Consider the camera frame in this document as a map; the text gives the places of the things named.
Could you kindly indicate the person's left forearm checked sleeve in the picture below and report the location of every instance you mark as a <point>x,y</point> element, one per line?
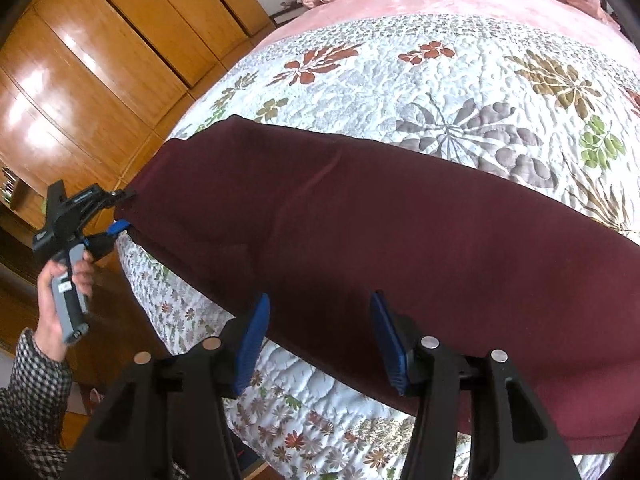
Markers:
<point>30,400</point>

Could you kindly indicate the floral quilted bedspread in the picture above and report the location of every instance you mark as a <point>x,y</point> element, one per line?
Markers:
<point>450,85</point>

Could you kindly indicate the maroon pants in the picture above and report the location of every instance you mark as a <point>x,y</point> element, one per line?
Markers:
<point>350,220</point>

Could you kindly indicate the wooden wardrobe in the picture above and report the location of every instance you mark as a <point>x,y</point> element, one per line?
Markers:
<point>100,60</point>

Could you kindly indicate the pink bed sheet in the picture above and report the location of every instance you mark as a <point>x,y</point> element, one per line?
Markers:
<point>400,2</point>

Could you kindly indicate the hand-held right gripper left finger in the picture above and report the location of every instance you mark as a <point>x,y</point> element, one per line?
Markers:
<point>252,345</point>

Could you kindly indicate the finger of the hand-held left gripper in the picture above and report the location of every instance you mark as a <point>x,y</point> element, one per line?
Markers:
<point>117,227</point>
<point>125,195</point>

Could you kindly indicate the small bedside table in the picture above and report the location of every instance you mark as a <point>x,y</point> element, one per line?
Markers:
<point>287,10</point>

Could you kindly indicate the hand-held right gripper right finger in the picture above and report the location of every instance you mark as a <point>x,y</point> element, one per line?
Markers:
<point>387,345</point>

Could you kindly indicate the person's left hand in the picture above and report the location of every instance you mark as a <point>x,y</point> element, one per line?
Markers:
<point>47,305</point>

